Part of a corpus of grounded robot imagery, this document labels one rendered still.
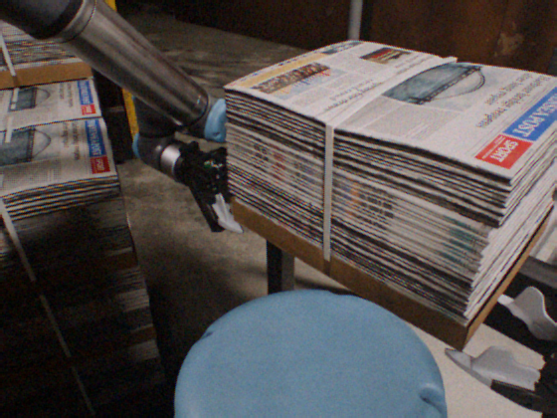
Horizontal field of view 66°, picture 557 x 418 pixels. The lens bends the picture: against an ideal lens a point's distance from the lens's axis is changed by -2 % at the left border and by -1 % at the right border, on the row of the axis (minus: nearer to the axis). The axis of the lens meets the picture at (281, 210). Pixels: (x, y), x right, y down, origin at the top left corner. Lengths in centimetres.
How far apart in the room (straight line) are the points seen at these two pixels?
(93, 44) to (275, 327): 45
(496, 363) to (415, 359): 34
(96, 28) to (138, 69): 8
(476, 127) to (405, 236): 13
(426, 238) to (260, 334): 29
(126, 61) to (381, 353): 51
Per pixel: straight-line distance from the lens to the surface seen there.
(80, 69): 134
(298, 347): 20
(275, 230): 62
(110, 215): 86
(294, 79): 59
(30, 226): 87
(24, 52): 134
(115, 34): 60
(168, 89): 67
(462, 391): 153
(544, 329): 60
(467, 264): 46
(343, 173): 49
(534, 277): 68
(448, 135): 45
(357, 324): 21
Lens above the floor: 120
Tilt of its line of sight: 34 degrees down
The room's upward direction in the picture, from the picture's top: straight up
